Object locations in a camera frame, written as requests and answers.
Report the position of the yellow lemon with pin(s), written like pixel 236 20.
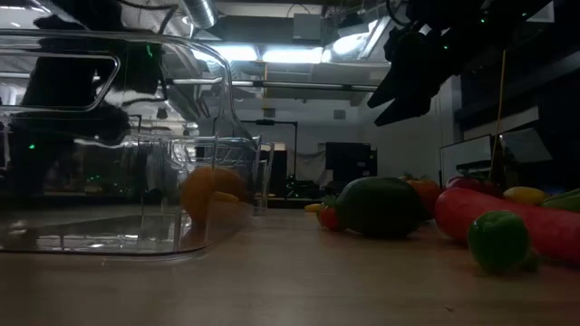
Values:
pixel 525 195

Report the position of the grey ceiling box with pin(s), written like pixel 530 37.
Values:
pixel 307 27

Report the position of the silver ceiling duct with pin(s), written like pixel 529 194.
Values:
pixel 201 13

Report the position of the horizontal metal bar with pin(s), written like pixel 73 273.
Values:
pixel 294 84

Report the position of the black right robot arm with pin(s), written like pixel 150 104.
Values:
pixel 453 13

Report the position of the dark shelving unit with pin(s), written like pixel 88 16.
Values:
pixel 562 113

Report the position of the small green leafy vegetable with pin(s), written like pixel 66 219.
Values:
pixel 498 240

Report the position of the clear plastic bin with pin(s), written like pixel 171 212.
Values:
pixel 267 181
pixel 113 226

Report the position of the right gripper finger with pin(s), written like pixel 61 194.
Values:
pixel 387 96
pixel 408 108

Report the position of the orange carrot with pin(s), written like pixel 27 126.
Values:
pixel 557 235

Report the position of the yellow orange mango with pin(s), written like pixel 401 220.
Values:
pixel 204 192

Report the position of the grey panel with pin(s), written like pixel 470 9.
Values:
pixel 525 145

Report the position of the green avocado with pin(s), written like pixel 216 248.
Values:
pixel 380 206

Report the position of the white panel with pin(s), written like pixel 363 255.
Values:
pixel 464 154

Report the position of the orange pumpkin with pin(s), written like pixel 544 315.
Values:
pixel 428 192

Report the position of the green chayote squash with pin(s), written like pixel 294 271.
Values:
pixel 566 201

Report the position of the ceiling light panel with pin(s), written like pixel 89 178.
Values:
pixel 290 55
pixel 353 45

